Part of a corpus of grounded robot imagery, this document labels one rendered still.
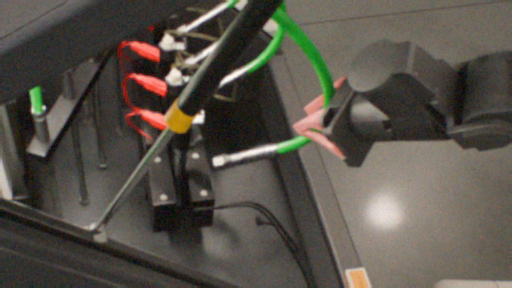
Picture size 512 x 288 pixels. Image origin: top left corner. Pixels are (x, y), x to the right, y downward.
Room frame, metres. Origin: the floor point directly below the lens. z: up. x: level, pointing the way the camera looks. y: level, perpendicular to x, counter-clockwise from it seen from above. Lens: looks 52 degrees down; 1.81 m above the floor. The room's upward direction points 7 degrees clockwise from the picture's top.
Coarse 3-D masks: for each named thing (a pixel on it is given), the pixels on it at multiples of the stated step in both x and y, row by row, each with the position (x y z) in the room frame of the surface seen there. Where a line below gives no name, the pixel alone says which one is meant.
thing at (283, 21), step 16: (272, 16) 0.56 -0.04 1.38; (288, 16) 0.57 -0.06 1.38; (288, 32) 0.56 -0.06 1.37; (304, 32) 0.56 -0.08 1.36; (304, 48) 0.56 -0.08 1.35; (320, 64) 0.55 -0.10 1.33; (320, 80) 0.56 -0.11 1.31; (32, 96) 0.59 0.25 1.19; (32, 112) 0.59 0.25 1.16; (288, 144) 0.56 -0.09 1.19; (304, 144) 0.55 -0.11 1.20
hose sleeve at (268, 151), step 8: (272, 144) 0.57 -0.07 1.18; (240, 152) 0.57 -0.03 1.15; (248, 152) 0.56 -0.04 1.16; (256, 152) 0.56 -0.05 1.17; (264, 152) 0.56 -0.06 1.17; (272, 152) 0.56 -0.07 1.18; (224, 160) 0.56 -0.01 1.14; (232, 160) 0.56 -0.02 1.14; (240, 160) 0.56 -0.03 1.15; (248, 160) 0.56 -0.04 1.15; (256, 160) 0.56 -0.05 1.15
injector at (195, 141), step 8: (176, 136) 0.64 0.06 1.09; (184, 136) 0.64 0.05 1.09; (192, 136) 0.66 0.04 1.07; (200, 136) 0.66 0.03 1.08; (176, 144) 0.64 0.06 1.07; (184, 144) 0.64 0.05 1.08; (192, 144) 0.65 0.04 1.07; (176, 152) 0.64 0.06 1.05; (184, 152) 0.64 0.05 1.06; (176, 160) 0.65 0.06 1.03; (184, 160) 0.64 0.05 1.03; (176, 168) 0.65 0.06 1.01; (184, 168) 0.65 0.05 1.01; (176, 176) 0.65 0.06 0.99; (184, 176) 0.65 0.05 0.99; (176, 184) 0.64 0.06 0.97; (184, 184) 0.65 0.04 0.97; (176, 192) 0.64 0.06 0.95; (184, 192) 0.65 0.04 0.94
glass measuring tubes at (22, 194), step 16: (0, 112) 0.60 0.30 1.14; (16, 112) 0.70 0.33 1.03; (0, 128) 0.60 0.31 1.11; (16, 128) 0.67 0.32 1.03; (0, 144) 0.61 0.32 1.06; (16, 144) 0.64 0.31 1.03; (0, 160) 0.59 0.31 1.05; (16, 160) 0.60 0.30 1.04; (0, 176) 0.58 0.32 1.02; (16, 176) 0.60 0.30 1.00; (16, 192) 0.60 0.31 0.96
